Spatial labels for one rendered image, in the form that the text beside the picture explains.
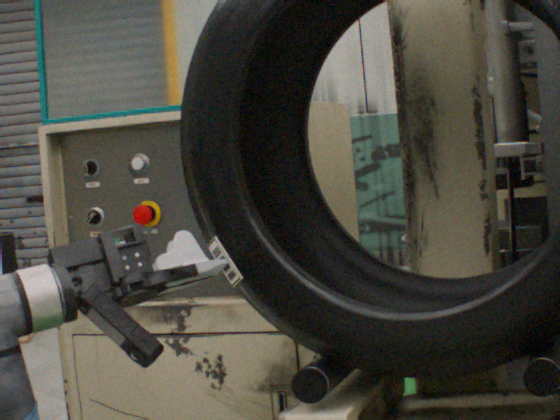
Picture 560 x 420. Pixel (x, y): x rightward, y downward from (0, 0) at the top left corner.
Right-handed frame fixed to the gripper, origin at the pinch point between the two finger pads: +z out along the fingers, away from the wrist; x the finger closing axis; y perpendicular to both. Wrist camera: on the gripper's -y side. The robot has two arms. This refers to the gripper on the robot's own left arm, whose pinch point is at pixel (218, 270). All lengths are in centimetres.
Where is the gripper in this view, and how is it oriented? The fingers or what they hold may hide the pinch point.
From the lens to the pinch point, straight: 136.8
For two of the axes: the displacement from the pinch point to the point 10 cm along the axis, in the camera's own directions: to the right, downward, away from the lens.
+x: -3.1, 3.1, 9.0
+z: 8.9, -2.2, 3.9
